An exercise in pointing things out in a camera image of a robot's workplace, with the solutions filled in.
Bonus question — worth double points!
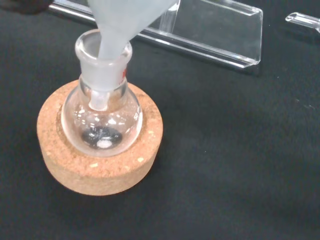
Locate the clear round-bottom glass flask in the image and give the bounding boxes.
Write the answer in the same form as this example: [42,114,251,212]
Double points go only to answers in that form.
[60,28,144,159]

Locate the brown cork ring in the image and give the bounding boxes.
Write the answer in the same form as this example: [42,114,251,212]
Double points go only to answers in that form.
[36,78,165,198]

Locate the black bench cloth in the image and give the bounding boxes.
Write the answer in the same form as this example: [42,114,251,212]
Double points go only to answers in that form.
[0,0,320,240]

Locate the clear acrylic funnel stand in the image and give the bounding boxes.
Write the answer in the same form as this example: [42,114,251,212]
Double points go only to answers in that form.
[48,0,264,76]

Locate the clear glass weighing funnel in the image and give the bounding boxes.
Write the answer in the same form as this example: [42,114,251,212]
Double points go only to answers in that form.
[284,11,320,34]

